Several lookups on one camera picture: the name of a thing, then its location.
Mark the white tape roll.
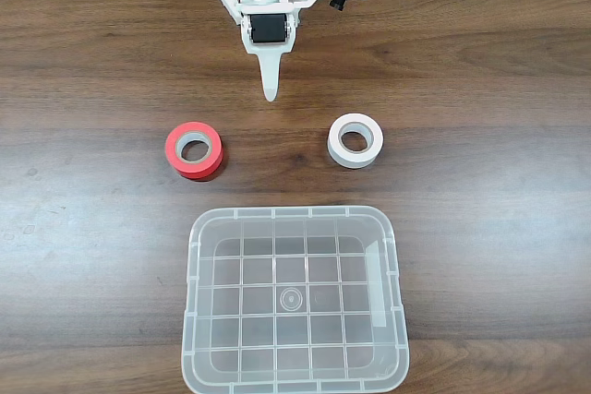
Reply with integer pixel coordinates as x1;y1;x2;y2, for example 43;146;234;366
326;113;385;170

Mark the red tape roll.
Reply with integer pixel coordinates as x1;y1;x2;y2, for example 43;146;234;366
164;121;226;182

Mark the clear plastic storage box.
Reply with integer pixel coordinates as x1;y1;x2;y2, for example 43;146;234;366
179;204;411;394

